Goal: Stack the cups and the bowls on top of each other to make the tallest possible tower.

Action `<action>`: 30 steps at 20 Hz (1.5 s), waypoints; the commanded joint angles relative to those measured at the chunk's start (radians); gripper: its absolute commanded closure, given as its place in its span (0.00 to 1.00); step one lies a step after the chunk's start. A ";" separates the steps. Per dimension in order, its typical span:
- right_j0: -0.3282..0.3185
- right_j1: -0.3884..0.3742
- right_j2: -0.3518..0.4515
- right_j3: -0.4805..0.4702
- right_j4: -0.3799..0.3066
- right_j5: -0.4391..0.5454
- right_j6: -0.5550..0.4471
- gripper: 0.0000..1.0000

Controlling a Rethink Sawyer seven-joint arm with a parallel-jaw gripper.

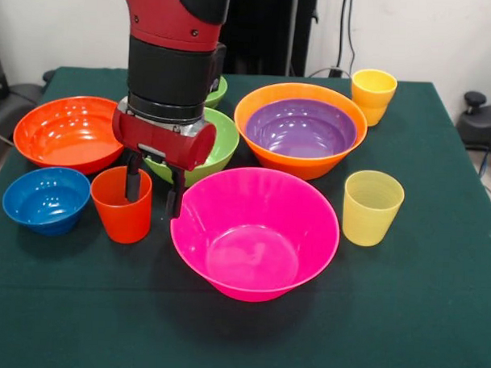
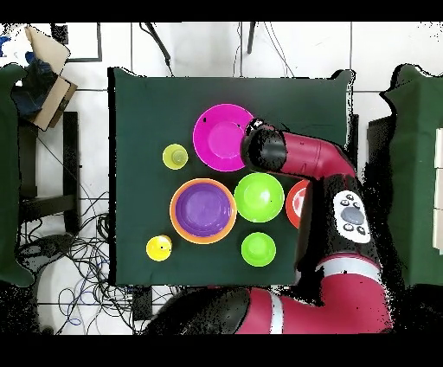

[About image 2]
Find purple plastic bowl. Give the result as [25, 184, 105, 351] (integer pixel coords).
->
[174, 182, 233, 239]

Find large green plastic bowl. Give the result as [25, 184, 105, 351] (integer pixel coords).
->
[233, 171, 286, 223]

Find pink plastic bowl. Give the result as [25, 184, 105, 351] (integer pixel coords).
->
[192, 103, 255, 173]

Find pale yellow plastic cup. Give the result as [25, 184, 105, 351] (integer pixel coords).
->
[162, 143, 189, 171]

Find red plastic bowl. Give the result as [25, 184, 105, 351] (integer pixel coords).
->
[285, 178, 311, 230]

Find small green plastic bowl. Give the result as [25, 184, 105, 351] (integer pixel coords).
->
[241, 231, 277, 268]

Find orange-yellow plastic cup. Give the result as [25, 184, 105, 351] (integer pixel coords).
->
[145, 234, 173, 262]

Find dark green tablecloth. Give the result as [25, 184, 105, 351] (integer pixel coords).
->
[107, 66, 356, 287]

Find black power adapter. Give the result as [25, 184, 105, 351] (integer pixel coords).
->
[132, 286, 154, 322]

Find black tripod leg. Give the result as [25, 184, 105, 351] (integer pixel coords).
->
[246, 22, 258, 55]
[139, 22, 175, 77]

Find black chair base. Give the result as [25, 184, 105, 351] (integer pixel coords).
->
[16, 233, 75, 274]

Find green cloth covered table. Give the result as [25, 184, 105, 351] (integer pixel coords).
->
[0, 63, 35, 288]
[378, 63, 443, 288]

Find dark blue cloth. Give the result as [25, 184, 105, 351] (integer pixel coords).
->
[10, 51, 58, 120]

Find white blocks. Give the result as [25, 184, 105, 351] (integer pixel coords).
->
[432, 126, 443, 255]

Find cardboard box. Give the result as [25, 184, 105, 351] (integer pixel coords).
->
[23, 24, 79, 132]

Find tangle of floor cables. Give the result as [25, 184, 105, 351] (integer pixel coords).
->
[16, 190, 181, 335]

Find black stool frame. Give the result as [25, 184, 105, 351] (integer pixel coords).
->
[16, 110, 81, 235]

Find black metal frame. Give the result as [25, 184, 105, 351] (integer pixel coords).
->
[50, 22, 104, 63]

